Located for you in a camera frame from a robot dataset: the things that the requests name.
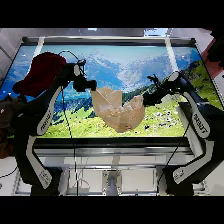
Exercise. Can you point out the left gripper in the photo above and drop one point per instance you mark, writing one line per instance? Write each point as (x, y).
(83, 84)

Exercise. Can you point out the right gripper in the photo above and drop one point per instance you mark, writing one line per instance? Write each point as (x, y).
(154, 97)

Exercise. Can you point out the beige shirt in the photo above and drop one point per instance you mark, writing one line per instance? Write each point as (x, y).
(116, 111)

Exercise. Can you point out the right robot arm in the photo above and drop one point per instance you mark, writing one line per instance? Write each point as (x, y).
(200, 133)

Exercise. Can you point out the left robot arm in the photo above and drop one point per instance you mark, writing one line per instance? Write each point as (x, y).
(33, 116)

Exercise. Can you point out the red garment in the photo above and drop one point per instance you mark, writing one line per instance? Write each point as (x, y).
(40, 75)

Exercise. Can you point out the brown garment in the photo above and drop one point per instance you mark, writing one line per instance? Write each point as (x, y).
(8, 113)

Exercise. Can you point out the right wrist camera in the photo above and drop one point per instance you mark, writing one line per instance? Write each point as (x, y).
(153, 80)

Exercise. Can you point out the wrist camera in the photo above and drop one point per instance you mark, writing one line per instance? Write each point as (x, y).
(153, 80)
(82, 63)

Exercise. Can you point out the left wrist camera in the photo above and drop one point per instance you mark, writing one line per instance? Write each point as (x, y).
(82, 63)

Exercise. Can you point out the silver frame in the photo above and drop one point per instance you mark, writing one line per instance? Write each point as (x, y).
(113, 156)

